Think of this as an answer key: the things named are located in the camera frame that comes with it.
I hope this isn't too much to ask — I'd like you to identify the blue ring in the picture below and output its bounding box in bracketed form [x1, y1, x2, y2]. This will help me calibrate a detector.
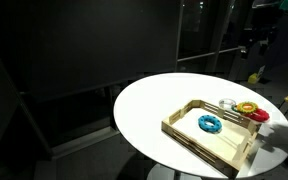
[197, 114, 223, 134]

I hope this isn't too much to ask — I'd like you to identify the wooden slatted crate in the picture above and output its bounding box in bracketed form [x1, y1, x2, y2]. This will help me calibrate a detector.
[161, 99, 263, 180]

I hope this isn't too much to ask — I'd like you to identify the white card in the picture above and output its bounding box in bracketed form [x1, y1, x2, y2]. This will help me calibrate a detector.
[256, 64, 267, 80]

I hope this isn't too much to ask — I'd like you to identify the metal frame rail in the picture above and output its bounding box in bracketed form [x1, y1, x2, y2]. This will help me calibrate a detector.
[175, 45, 247, 63]

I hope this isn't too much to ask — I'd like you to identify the clear plastic ring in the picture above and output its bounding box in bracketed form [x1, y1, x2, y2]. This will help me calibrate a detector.
[218, 97, 239, 111]

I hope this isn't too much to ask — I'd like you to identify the white table pedestal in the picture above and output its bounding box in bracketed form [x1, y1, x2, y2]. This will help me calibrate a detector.
[146, 162, 203, 180]

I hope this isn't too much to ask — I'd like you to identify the green ring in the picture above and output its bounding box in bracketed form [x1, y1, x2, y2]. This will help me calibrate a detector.
[230, 103, 244, 114]

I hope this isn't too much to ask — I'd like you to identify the orange ring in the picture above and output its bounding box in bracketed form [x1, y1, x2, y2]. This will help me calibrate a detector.
[236, 101, 259, 115]

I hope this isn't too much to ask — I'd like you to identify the red ring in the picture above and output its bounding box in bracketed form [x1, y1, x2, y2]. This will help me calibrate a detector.
[244, 108, 271, 123]

